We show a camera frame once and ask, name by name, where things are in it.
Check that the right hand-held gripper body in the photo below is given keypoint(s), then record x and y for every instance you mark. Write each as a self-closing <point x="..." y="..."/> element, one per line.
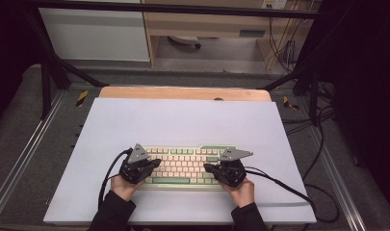
<point x="231" y="173"/>

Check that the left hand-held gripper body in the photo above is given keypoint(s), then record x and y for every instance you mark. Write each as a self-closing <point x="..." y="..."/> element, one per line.
<point x="135" y="170"/>

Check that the cream pink green keyboard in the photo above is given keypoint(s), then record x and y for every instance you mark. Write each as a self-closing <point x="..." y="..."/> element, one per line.
<point x="183" y="166"/>

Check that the person's left hand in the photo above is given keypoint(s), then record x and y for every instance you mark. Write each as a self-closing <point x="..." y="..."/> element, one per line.
<point x="125" y="189"/>

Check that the person's right hand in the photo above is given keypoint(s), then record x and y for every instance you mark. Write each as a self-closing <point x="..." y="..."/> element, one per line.
<point x="244" y="194"/>

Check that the white board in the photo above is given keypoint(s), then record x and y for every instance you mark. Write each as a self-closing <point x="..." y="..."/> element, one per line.
<point x="183" y="128"/>

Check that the wooden table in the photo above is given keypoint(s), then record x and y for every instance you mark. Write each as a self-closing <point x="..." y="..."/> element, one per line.
<point x="183" y="93"/>

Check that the yellow black tape strip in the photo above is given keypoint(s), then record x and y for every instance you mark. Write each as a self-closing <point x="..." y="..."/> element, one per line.
<point x="82" y="98"/>
<point x="289" y="104"/>

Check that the white power strip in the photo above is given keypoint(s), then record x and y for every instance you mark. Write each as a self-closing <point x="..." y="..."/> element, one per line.
<point x="184" y="39"/>

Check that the white cabinet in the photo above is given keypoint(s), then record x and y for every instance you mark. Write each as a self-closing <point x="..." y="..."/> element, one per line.
<point x="93" y="35"/>

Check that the light wooden desk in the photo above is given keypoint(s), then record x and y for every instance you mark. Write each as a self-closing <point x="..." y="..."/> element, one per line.
<point x="208" y="24"/>

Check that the dark curtain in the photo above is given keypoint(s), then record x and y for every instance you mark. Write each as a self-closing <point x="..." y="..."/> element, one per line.
<point x="366" y="96"/>
<point x="9" y="48"/>

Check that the aluminium floor rail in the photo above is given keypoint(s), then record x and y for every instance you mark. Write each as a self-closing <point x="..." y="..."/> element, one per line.
<point x="340" y="179"/>
<point x="29" y="147"/>

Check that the black metal frame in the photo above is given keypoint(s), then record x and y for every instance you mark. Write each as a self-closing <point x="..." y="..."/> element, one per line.
<point x="183" y="8"/>

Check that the white wall socket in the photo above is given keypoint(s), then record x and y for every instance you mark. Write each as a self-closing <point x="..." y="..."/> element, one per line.
<point x="274" y="4"/>

